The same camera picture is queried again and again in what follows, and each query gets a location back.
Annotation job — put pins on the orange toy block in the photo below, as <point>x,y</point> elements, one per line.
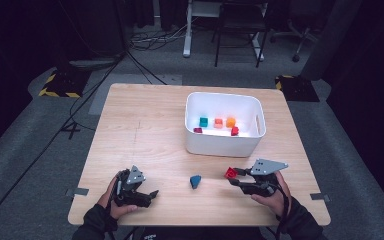
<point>230,122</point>

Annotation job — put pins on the maroon toy block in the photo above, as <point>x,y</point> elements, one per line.
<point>197,130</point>

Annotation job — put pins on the person's dark torso clothing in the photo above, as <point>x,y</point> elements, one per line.
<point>180,235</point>

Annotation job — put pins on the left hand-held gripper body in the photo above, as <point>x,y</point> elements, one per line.
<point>126,196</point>

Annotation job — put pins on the large red toy block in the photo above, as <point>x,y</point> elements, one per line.
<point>230,173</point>

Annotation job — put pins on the grey curtain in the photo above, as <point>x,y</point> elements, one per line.
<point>330,40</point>

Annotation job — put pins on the person's right hand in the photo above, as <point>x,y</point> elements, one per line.
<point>280,203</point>

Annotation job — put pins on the yellow black striped base plate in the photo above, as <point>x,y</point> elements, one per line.
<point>296,88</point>
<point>63,85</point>

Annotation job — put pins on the office chair wheeled base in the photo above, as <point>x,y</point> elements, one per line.
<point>301,40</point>

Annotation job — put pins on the white desk frame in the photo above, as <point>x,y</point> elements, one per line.
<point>188,33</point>

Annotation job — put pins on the small red toy block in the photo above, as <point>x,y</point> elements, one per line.
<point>235,131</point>

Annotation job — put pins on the black stand with round base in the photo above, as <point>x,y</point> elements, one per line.
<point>93,63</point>

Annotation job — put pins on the dark blue toy block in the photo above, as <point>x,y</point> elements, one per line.
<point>195,181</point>

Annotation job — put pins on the pink toy block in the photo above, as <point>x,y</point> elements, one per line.
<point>218,123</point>

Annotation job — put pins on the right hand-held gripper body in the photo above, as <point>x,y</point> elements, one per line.
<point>266,166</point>

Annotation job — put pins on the black chair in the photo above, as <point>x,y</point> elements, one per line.
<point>241,20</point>

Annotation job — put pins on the teal toy block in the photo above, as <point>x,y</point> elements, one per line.
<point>203,122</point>

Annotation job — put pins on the white plastic bin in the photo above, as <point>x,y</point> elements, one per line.
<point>223,143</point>

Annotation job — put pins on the grey tape strip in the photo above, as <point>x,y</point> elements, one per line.
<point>80,191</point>
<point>320,196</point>

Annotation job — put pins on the person's left hand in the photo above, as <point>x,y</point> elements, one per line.
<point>108,201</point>

